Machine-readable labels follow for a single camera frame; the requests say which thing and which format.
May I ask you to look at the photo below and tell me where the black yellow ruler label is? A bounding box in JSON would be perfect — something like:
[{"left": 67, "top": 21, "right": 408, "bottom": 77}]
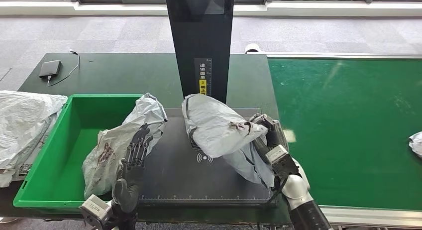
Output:
[{"left": 194, "top": 58, "right": 212, "bottom": 96}]

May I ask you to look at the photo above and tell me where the white woven sack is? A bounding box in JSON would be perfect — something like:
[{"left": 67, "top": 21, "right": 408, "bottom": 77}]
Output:
[{"left": 0, "top": 90, "right": 68, "bottom": 188}]

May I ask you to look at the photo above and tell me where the black inbound scanner machine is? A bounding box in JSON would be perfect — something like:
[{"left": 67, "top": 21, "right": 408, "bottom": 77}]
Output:
[{"left": 136, "top": 0, "right": 278, "bottom": 208}]

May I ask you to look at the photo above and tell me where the black power bank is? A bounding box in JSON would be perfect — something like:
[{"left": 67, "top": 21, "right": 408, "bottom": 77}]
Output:
[{"left": 39, "top": 60, "right": 62, "bottom": 79}]

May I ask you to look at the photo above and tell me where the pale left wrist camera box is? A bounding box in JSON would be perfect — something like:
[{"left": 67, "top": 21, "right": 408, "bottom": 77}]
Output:
[{"left": 80, "top": 194, "right": 113, "bottom": 230}]

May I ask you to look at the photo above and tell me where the grey mailer bag red print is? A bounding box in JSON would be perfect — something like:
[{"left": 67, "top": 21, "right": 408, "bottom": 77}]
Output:
[{"left": 408, "top": 131, "right": 422, "bottom": 159}]

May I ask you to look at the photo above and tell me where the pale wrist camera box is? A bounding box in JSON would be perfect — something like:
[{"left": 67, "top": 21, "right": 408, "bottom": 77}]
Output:
[
  {"left": 265, "top": 144, "right": 300, "bottom": 180},
  {"left": 80, "top": 194, "right": 113, "bottom": 230}
]

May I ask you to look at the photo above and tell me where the green conveyor belt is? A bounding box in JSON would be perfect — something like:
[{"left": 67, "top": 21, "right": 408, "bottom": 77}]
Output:
[{"left": 267, "top": 58, "right": 422, "bottom": 211}]

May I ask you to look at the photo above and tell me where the white round conveyor end cap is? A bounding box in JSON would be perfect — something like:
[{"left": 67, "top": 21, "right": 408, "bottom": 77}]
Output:
[{"left": 244, "top": 43, "right": 263, "bottom": 54}]

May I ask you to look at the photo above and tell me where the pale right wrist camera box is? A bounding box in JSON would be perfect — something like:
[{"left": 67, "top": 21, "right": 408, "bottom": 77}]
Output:
[{"left": 265, "top": 144, "right": 300, "bottom": 180}]

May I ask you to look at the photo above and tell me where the white window sill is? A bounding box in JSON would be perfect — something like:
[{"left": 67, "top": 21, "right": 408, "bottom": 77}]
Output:
[{"left": 0, "top": 1, "right": 422, "bottom": 17}]

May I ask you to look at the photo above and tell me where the green plastic crate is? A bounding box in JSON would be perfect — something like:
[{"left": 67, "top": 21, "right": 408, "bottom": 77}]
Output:
[{"left": 13, "top": 94, "right": 143, "bottom": 213}]

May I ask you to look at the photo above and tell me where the grey mailer bag brown print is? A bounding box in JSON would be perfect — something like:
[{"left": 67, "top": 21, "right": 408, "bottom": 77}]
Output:
[
  {"left": 81, "top": 92, "right": 168, "bottom": 200},
  {"left": 181, "top": 93, "right": 276, "bottom": 188}
]

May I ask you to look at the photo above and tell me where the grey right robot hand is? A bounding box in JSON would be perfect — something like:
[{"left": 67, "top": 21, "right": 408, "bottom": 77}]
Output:
[{"left": 249, "top": 113, "right": 290, "bottom": 163}]

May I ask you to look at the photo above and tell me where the aluminium conveyor frame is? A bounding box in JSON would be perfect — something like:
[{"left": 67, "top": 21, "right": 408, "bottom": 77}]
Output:
[{"left": 265, "top": 52, "right": 422, "bottom": 229}]

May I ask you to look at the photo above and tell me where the white charging cable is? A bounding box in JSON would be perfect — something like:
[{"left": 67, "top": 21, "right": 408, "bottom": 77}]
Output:
[{"left": 47, "top": 49, "right": 81, "bottom": 87}]

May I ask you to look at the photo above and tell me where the white bag with QR label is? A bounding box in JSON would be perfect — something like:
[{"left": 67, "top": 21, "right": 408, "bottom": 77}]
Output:
[{"left": 0, "top": 146, "right": 43, "bottom": 189}]

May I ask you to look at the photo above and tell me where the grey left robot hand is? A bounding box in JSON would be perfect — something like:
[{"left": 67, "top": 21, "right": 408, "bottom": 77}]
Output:
[{"left": 111, "top": 123, "right": 154, "bottom": 214}]

